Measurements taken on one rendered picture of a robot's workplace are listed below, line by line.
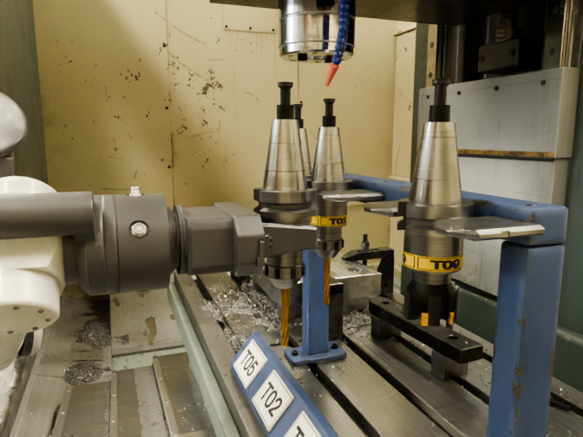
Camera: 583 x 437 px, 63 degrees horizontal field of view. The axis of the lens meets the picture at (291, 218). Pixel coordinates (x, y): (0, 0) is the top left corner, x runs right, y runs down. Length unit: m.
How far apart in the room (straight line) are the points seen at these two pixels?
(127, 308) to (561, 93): 1.39
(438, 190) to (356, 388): 0.45
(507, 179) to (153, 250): 0.93
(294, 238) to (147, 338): 1.22
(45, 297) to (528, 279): 0.37
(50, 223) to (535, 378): 0.40
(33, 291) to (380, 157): 2.00
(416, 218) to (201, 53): 1.69
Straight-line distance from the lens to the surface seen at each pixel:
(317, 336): 0.85
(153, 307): 1.74
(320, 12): 1.00
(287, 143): 0.46
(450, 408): 0.77
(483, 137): 1.25
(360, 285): 1.04
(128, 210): 0.43
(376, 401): 0.76
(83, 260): 0.42
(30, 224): 0.40
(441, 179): 0.41
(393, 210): 0.45
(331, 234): 0.61
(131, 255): 0.42
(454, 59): 1.44
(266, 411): 0.68
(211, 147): 2.01
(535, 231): 0.39
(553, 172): 1.12
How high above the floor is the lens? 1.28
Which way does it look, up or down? 10 degrees down
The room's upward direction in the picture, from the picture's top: straight up
